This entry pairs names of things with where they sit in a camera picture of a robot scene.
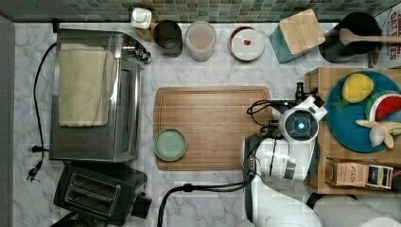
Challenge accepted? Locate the large bamboo cutting board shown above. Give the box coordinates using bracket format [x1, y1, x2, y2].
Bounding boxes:
[153, 86, 272, 171]

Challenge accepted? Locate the black toaster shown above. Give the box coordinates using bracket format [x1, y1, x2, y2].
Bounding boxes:
[54, 163, 152, 226]

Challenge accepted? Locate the green ceramic bowl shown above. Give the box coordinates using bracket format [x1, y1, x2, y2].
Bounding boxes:
[153, 128, 187, 162]

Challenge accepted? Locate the dark empty canister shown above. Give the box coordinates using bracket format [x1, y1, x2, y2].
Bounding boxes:
[153, 20, 183, 58]

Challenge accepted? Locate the white lidded bowl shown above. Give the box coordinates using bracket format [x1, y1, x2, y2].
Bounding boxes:
[229, 26, 265, 61]

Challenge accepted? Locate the teal box with bamboo lid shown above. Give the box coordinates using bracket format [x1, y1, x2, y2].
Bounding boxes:
[270, 9, 325, 63]

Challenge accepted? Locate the silver toaster oven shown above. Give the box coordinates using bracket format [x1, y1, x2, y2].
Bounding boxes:
[49, 28, 150, 163]

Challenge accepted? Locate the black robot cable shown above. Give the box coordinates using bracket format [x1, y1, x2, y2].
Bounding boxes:
[156, 99, 291, 227]

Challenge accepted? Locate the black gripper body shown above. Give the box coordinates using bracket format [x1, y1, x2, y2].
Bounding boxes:
[273, 82, 325, 114]

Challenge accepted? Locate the yellow plush lemon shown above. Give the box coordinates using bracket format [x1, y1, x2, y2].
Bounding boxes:
[341, 73, 375, 103]

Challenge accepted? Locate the dark tea bag packet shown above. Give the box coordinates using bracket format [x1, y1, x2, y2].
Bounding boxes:
[366, 166, 393, 189]

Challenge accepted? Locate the black power cable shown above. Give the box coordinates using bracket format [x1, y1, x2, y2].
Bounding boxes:
[26, 42, 58, 183]

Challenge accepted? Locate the orange juice bottle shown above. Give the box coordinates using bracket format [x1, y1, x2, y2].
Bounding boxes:
[131, 8, 156, 42]

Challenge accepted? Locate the stash tea bag packet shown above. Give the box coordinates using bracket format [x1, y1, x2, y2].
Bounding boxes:
[333, 163, 368, 187]

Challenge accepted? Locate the blue round plate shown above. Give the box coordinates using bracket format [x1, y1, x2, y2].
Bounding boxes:
[326, 71, 400, 153]

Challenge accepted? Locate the white paper towel roll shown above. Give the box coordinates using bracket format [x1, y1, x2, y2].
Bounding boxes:
[313, 196, 401, 227]

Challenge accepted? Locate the black utensil pot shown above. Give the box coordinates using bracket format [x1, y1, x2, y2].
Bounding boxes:
[319, 12, 382, 63]

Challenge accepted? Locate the wooden spoon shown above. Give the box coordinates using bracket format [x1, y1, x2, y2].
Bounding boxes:
[340, 28, 401, 44]

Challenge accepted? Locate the plush watermelon slice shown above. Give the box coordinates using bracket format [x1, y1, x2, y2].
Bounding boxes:
[365, 91, 401, 122]

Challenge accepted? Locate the plush banana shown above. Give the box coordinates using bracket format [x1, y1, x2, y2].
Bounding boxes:
[356, 119, 401, 148]

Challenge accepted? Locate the beige folded towel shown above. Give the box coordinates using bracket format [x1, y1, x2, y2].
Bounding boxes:
[59, 44, 116, 127]

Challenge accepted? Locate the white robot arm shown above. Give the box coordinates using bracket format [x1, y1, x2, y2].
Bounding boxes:
[240, 82, 327, 227]

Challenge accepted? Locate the oats box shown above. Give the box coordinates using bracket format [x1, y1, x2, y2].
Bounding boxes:
[368, 4, 401, 69]

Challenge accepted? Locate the wooden tea box tray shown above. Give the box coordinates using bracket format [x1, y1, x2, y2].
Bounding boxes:
[325, 159, 401, 192]

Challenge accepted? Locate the clear cereal jar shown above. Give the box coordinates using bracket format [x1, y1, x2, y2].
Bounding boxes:
[185, 21, 217, 62]

